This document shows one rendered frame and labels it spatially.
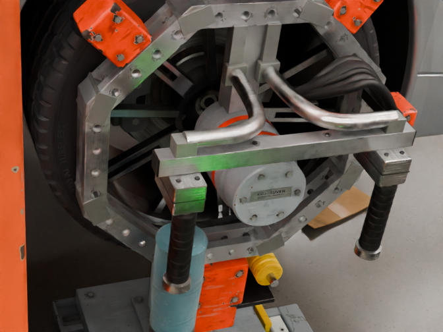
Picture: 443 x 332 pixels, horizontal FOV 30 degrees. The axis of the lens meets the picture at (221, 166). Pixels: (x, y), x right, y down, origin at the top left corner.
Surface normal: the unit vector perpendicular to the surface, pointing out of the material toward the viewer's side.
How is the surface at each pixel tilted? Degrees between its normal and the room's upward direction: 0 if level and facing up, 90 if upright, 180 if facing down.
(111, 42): 90
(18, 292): 90
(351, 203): 2
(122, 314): 0
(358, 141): 90
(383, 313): 0
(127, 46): 90
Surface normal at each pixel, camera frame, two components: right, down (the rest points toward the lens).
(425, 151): 0.11, -0.81
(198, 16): 0.35, 0.58
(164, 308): -0.42, 0.52
